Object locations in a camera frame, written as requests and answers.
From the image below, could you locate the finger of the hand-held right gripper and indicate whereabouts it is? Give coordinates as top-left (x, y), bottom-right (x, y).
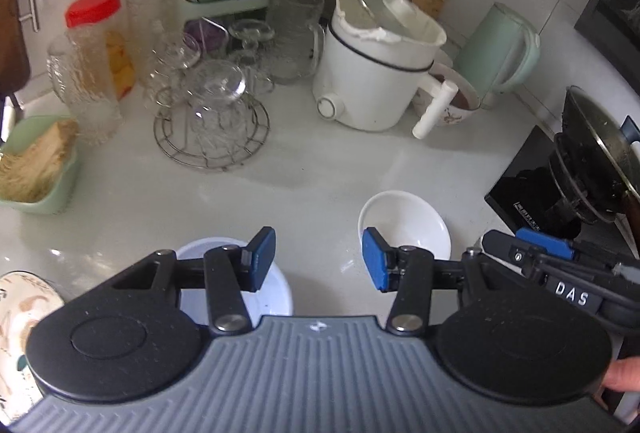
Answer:
top-left (515, 227), bottom-right (627, 267)
top-left (481, 232), bottom-right (540, 277)

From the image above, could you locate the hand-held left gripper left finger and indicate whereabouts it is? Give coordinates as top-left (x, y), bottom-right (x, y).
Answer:
top-left (111, 226), bottom-right (277, 334)

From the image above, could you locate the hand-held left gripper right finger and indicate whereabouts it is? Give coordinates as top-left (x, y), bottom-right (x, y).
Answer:
top-left (362, 228), bottom-right (501, 334)

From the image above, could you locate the white bowl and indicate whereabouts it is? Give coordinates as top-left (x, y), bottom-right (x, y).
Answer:
top-left (357, 190), bottom-right (452, 264)

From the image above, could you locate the floral plate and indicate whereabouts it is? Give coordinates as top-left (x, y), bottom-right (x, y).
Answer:
top-left (0, 270), bottom-right (67, 421)

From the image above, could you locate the person's right hand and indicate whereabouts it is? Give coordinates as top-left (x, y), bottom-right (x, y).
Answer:
top-left (602, 355), bottom-right (640, 396)

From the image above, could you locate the black induction cooktop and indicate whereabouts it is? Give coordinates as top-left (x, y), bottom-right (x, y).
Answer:
top-left (484, 126), bottom-right (640, 254)

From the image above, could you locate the black wok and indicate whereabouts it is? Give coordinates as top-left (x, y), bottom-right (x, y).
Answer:
top-left (547, 86), bottom-right (640, 224)

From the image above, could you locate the floral ceramic bowl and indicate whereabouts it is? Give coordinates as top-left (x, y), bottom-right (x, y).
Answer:
top-left (411, 62), bottom-right (482, 126)

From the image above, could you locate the upturned textured glass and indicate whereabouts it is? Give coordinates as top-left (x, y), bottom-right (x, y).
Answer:
top-left (182, 59), bottom-right (252, 159)

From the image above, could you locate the white electric cooker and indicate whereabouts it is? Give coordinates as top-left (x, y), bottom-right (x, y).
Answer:
top-left (312, 0), bottom-right (458, 140)

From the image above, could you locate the pale green electric kettle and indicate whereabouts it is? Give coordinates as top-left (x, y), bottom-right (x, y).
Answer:
top-left (452, 2), bottom-right (542, 109)

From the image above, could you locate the green plastic basket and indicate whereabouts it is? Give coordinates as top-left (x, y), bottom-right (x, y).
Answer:
top-left (0, 114), bottom-right (82, 215)

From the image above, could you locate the glass pitcher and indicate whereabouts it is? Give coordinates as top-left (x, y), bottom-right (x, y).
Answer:
top-left (265, 0), bottom-right (327, 85)

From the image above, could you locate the textured glass jar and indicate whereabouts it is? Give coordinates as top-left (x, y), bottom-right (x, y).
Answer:
top-left (47, 30), bottom-right (124, 146)

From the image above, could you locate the bundle of bamboo sticks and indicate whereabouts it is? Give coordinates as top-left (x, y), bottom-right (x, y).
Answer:
top-left (0, 120), bottom-right (78, 204)

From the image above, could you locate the red-lid plastic jar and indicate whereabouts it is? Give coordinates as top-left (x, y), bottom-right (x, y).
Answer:
top-left (65, 0), bottom-right (137, 100)

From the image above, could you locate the wire glass stand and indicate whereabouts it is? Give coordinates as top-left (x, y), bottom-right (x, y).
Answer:
top-left (152, 98), bottom-right (271, 172)

